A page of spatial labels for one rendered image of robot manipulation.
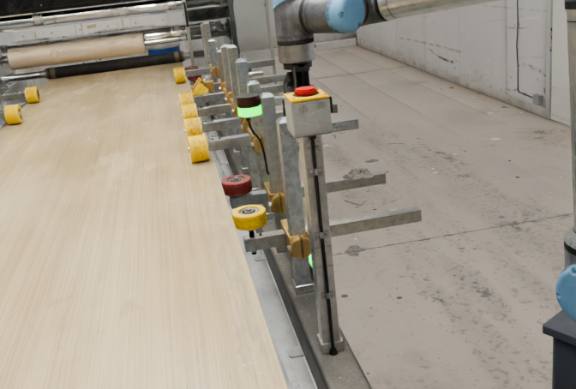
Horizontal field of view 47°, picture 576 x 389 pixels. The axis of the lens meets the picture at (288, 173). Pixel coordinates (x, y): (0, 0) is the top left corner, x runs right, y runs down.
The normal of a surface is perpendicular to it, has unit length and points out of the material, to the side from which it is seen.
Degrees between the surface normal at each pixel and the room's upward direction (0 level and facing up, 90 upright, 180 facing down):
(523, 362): 0
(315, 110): 90
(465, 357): 0
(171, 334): 0
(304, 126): 90
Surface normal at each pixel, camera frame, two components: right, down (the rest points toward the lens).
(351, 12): 0.72, 0.14
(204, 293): -0.11, -0.95
